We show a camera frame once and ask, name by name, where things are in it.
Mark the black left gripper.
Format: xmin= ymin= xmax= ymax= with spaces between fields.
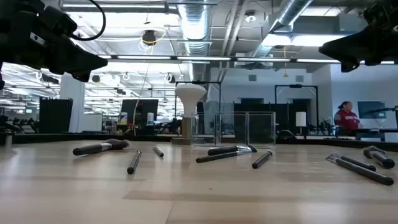
xmin=0 ymin=0 xmax=109 ymax=83

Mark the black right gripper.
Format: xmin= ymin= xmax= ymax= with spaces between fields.
xmin=318 ymin=0 xmax=398 ymax=73

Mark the fan makeup brush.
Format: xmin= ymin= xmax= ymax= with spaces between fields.
xmin=72 ymin=138 xmax=130 ymax=157

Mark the fluffy grey-head makeup brush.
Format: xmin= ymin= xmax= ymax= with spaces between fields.
xmin=363 ymin=145 xmax=396 ymax=170

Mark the clear acrylic organizer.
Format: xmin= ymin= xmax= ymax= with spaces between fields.
xmin=191 ymin=111 xmax=277 ymax=149

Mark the black eyeliner pen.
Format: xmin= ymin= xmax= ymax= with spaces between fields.
xmin=251 ymin=150 xmax=274 ymax=170

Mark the slim silver-tipped black brush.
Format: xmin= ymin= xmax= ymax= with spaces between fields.
xmin=195 ymin=150 xmax=249 ymax=164

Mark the black panel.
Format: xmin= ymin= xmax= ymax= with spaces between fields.
xmin=39 ymin=97 xmax=74 ymax=134

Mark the seated person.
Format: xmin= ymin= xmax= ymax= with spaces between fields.
xmin=333 ymin=101 xmax=363 ymax=131

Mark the black monitor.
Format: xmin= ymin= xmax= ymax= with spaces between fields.
xmin=120 ymin=98 xmax=159 ymax=128

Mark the black ceiling device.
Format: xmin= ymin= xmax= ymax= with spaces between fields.
xmin=142 ymin=29 xmax=157 ymax=46

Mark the white cylinder lamp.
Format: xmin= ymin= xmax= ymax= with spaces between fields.
xmin=295 ymin=111 xmax=307 ymax=128

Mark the white mushroom-shaped lamp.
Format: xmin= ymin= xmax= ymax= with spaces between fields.
xmin=171 ymin=83 xmax=208 ymax=146

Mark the long light bar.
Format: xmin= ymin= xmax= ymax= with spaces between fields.
xmin=98 ymin=54 xmax=396 ymax=65

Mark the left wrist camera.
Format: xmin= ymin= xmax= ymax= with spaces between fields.
xmin=43 ymin=5 xmax=78 ymax=39

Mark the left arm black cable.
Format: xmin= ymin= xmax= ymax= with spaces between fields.
xmin=70 ymin=0 xmax=107 ymax=42

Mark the wall screen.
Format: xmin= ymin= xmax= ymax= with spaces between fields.
xmin=357 ymin=100 xmax=387 ymax=119

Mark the black table frame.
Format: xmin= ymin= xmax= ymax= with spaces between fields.
xmin=0 ymin=132 xmax=398 ymax=153

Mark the silver slanted ventilation duct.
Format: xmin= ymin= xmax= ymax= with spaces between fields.
xmin=248 ymin=0 xmax=315 ymax=58

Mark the grey metal post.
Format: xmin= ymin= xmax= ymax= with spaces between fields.
xmin=4 ymin=130 xmax=14 ymax=149

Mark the silver ribbed ventilation duct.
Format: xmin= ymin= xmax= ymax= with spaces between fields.
xmin=177 ymin=0 xmax=213 ymax=57

